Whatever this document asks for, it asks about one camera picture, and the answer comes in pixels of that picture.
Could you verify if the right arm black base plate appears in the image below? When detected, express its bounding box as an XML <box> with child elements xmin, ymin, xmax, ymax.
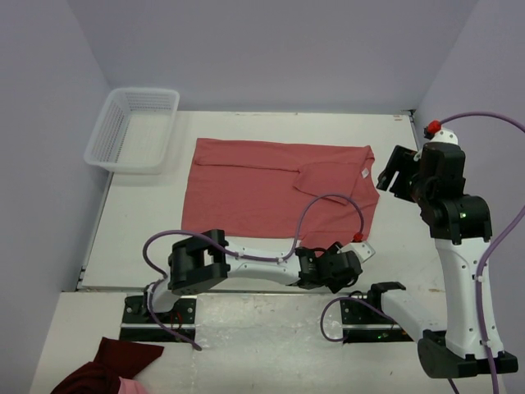
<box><xmin>340</xmin><ymin>297</ymin><xmax>413</xmax><ymax>344</ymax></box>

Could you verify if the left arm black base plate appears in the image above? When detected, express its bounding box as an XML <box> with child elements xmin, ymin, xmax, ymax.
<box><xmin>119</xmin><ymin>295</ymin><xmax>197</xmax><ymax>343</ymax></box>

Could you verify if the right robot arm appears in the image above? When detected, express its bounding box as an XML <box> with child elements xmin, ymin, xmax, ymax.
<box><xmin>366</xmin><ymin>143</ymin><xmax>518</xmax><ymax>379</ymax></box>

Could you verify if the white plastic laundry basket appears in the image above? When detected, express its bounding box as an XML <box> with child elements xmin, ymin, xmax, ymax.
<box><xmin>84</xmin><ymin>87</ymin><xmax>180</xmax><ymax>175</ymax></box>

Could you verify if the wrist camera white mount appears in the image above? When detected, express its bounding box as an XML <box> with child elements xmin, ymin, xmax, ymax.
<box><xmin>423</xmin><ymin>120</ymin><xmax>459</xmax><ymax>145</ymax></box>
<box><xmin>340</xmin><ymin>241</ymin><xmax>376</xmax><ymax>264</ymax></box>

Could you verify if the dark maroon t-shirt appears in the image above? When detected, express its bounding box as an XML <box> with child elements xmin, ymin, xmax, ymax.
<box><xmin>52</xmin><ymin>337</ymin><xmax>164</xmax><ymax>394</ymax></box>

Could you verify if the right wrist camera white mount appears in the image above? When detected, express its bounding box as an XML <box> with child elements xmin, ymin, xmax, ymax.
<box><xmin>423</xmin><ymin>120</ymin><xmax>459</xmax><ymax>145</ymax></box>

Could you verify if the salmon red t-shirt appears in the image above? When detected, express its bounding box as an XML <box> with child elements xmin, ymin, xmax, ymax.
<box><xmin>181</xmin><ymin>139</ymin><xmax>379</xmax><ymax>248</ymax></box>

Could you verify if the pink cloth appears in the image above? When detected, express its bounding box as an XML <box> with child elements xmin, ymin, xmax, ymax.
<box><xmin>117</xmin><ymin>378</ymin><xmax>148</xmax><ymax>394</ymax></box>

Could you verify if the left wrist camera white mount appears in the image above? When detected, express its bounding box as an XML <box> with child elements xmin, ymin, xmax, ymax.
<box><xmin>340</xmin><ymin>241</ymin><xmax>376</xmax><ymax>264</ymax></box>

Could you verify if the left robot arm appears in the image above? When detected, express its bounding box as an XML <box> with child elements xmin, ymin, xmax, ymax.
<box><xmin>141</xmin><ymin>229</ymin><xmax>373</xmax><ymax>323</ymax></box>

